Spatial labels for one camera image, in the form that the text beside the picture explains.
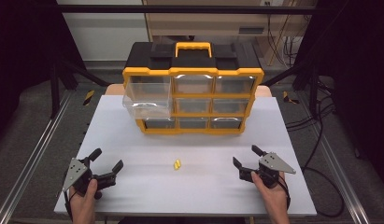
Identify bundle of black floor cables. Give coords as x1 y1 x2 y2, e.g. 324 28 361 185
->
285 78 335 171

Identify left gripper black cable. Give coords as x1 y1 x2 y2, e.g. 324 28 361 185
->
64 189 78 219

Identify clear plastic drawer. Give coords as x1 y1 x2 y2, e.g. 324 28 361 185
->
122 75 175 119

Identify set of clear closed drawers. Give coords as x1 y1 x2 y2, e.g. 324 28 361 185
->
142 74 257 131

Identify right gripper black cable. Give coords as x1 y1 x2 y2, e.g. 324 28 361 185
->
277 180 292 210

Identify black horizontal frame bar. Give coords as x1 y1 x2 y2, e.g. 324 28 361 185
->
55 4 320 15

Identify hanging cables by cabinet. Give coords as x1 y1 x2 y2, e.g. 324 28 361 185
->
266 1 306 67

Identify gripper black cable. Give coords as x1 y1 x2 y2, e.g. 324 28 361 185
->
277 180 292 210
64 189 78 219

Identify yellow black drawer organizer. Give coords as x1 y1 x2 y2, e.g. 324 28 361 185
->
122 41 264 135

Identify person's right hand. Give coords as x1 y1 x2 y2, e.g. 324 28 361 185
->
250 171 289 216

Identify black yellow hazard tape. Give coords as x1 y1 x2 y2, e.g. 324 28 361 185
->
82 90 95 106
282 91 300 105

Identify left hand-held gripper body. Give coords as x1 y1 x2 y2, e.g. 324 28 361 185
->
62 158 118 201

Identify person's left hand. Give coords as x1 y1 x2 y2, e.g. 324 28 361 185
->
68 178 99 217

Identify aluminium frame rail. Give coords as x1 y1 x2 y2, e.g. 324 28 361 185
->
0 90 73 224
315 130 372 224

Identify black metal frame strut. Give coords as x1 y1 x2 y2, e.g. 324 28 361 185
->
50 57 111 119
263 59 320 118

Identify black curtain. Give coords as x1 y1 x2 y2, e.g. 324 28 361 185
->
293 0 384 181
0 0 86 141

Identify black floor cable loop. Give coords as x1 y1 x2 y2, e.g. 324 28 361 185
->
301 166 346 218

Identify wooden cabinet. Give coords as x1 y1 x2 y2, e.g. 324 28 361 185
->
143 0 309 66

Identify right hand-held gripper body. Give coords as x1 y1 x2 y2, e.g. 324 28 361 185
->
239 151 296 189

